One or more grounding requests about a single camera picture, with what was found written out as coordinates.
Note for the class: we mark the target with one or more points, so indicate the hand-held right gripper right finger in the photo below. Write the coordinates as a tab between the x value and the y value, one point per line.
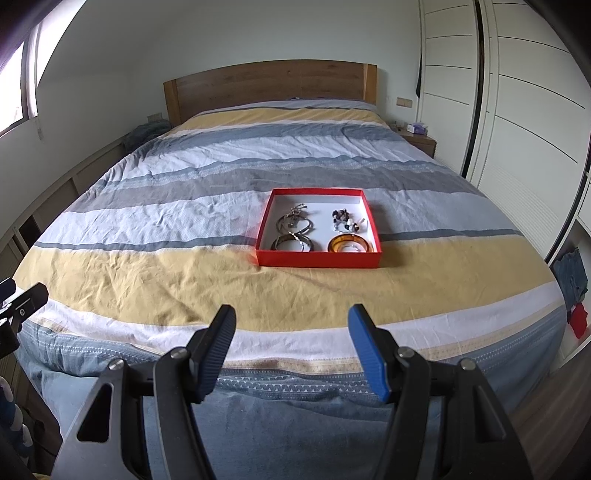
369	355

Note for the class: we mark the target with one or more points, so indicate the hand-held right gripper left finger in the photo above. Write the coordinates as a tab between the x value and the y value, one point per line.
210	369

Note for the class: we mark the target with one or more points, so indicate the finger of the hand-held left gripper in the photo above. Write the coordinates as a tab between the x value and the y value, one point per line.
27	300
5	288

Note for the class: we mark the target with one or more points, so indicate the red cardboard box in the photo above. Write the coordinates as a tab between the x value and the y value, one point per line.
318	259

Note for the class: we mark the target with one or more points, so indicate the amber bangle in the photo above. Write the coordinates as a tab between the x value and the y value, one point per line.
336	245

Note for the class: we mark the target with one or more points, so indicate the low beige cabinet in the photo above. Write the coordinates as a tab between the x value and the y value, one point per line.
55	184

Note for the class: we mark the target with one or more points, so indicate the thin silver bangle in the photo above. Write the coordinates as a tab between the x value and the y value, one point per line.
310	226

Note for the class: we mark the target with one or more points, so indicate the wide silver bangle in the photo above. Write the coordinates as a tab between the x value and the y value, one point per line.
278	243

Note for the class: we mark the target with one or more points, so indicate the bed with striped duvet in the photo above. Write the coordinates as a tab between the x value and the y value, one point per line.
207	207

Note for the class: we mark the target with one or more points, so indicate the window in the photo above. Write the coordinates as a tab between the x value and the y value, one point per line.
18	87

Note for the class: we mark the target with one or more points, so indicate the dark grey cloth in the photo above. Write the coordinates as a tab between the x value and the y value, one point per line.
145	134

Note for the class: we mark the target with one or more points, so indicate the red cloth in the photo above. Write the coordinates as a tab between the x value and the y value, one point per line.
579	321

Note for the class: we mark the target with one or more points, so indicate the blue folded cloth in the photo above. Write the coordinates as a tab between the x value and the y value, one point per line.
572	277

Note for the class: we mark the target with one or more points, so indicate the wooden nightstand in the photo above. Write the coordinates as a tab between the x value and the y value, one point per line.
422	143

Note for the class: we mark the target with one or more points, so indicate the purple tissue box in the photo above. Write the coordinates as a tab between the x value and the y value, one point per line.
417	129

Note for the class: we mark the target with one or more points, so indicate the white wardrobe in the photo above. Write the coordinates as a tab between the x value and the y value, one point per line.
517	115

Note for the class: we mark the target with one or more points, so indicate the wooden bed headboard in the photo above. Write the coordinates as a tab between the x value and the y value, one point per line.
277	85

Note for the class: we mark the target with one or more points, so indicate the wall socket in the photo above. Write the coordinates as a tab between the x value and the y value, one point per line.
154	117

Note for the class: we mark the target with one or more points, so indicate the wall switch panel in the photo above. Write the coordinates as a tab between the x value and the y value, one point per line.
404	102

